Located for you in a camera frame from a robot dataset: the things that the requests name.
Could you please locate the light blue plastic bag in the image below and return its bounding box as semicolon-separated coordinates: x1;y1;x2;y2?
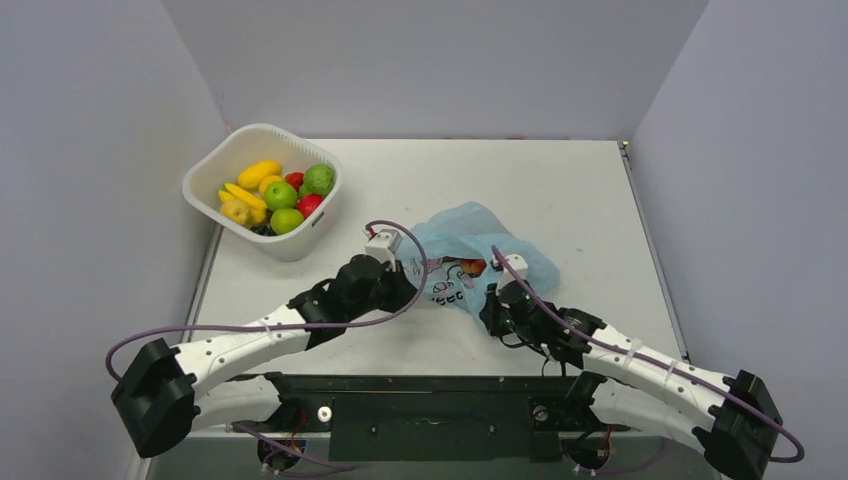
396;202;560;326

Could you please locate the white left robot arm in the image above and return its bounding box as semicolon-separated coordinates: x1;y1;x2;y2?
111;254;426;458

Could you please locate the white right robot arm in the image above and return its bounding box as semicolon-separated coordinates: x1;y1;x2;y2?
480;283;783;479

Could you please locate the red fake fruit in bag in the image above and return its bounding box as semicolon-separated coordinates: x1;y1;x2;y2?
459;259;487;278

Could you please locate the red fake apple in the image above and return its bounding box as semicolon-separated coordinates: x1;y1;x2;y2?
296;194;324;218

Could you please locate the light green fake apple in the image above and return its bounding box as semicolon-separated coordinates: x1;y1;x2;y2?
269;209;305;235

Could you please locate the red fake strawberry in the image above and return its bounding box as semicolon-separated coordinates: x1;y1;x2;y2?
283;172;304;191

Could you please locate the yellow fake lemon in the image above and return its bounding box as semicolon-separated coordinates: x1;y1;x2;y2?
258;175;283;196

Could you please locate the yellow fake pear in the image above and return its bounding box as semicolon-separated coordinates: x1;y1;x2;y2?
219;199;252;226

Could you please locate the yellow fake mango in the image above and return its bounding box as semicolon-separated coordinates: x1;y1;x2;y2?
236;160;282;191

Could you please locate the yellow fake banana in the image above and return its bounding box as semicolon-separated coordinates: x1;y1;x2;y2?
218;183;267;212

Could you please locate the white plastic basket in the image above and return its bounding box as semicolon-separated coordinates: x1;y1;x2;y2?
182;123;343;262

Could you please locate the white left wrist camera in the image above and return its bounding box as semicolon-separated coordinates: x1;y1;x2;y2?
365;229;403;272

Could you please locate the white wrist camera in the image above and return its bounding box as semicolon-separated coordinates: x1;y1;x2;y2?
492;254;529;295
365;229;403;272

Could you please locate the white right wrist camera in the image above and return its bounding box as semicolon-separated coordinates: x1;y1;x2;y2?
492;254;529;295

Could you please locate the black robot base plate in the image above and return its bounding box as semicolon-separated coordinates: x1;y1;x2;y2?
253;373;606;462

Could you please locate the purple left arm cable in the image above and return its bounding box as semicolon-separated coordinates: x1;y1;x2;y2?
105;219;430;475

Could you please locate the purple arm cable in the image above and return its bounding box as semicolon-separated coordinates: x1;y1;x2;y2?
490;245;806;475
105;219;430;475

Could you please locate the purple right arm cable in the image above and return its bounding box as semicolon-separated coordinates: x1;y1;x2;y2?
490;245;806;475

